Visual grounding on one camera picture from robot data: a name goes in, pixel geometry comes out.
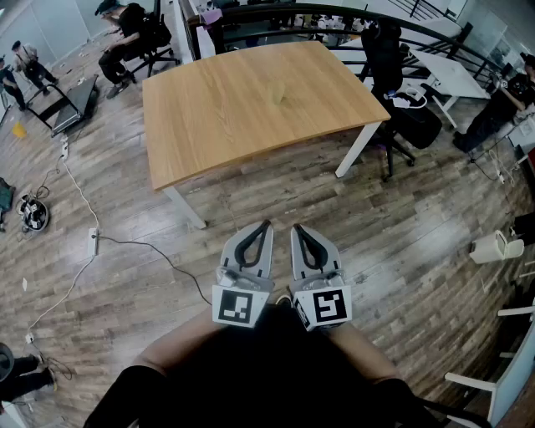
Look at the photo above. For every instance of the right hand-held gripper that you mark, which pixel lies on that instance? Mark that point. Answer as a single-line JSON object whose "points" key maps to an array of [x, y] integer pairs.
{"points": [[326, 305]]}

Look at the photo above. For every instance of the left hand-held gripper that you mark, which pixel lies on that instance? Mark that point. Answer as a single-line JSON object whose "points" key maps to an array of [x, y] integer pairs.
{"points": [[238, 305]]}

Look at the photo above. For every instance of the person's right forearm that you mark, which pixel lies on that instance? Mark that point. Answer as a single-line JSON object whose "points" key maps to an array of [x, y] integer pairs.
{"points": [[363, 351]]}

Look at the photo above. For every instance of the person's left forearm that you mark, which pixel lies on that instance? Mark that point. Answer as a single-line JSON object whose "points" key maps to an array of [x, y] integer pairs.
{"points": [[175, 347]]}

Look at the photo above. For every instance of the person's shoe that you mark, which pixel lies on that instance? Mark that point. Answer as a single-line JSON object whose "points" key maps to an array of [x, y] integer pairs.
{"points": [[285, 298]]}

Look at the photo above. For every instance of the person's black clothing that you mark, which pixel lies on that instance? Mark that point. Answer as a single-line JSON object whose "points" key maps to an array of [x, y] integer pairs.
{"points": [[271, 376]]}

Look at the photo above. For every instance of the wooden table with white legs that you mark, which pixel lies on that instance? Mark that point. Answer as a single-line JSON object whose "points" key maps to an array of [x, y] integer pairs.
{"points": [[234, 117]]}

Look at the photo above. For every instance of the white power strip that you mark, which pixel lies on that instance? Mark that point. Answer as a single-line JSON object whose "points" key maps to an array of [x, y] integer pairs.
{"points": [[64, 148], [92, 242]]}

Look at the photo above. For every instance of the white trash bin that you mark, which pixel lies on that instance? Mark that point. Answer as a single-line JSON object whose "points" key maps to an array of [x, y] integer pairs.
{"points": [[489, 248]]}

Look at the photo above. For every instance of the round basket with devices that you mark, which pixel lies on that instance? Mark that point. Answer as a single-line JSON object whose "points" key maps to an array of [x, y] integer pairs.
{"points": [[35, 215]]}

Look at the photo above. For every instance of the black office chair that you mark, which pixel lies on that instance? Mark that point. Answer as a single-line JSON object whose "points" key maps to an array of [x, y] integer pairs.
{"points": [[386, 54], [154, 33]]}

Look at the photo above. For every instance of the black treadmill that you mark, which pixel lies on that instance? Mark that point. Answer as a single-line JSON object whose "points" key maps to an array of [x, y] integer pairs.
{"points": [[77, 102]]}

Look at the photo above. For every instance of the white chair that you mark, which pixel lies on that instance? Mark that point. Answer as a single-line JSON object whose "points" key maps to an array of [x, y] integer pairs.
{"points": [[505, 384]]}

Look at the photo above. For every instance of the white desk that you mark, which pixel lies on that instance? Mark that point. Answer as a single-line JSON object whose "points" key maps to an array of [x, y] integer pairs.
{"points": [[451, 75]]}

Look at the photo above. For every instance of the purple cloth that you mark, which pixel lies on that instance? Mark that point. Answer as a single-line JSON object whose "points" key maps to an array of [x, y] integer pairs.
{"points": [[212, 17]]}

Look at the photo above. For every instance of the black metal railing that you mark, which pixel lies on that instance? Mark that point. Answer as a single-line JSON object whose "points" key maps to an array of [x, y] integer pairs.
{"points": [[271, 8]]}

